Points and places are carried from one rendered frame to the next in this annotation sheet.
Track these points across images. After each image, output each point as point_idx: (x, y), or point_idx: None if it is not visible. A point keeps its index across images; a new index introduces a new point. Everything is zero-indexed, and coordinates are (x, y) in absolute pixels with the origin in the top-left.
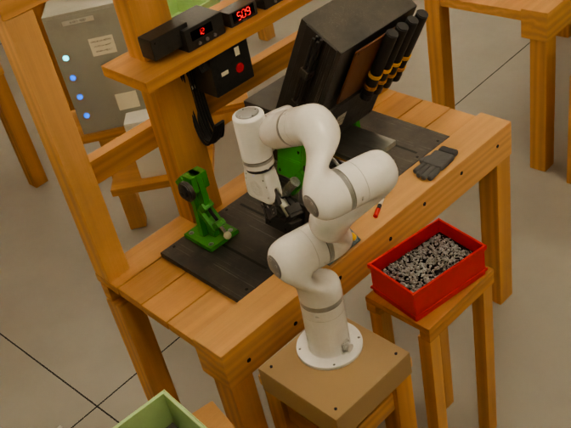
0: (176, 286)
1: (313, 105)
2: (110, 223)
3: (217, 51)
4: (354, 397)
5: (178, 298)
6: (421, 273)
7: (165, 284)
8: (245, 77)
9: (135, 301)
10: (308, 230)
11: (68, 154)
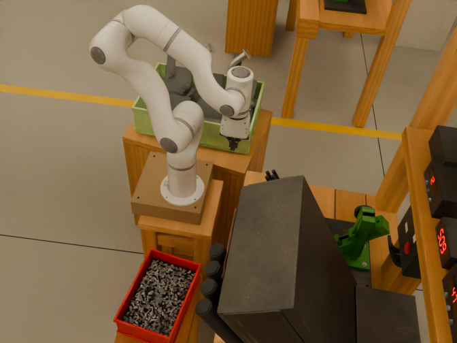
0: (328, 208)
1: (143, 7)
2: (391, 177)
3: (412, 201)
4: (147, 165)
5: (316, 201)
6: (160, 286)
7: (336, 207)
8: (402, 260)
9: (342, 190)
10: (179, 113)
11: (417, 113)
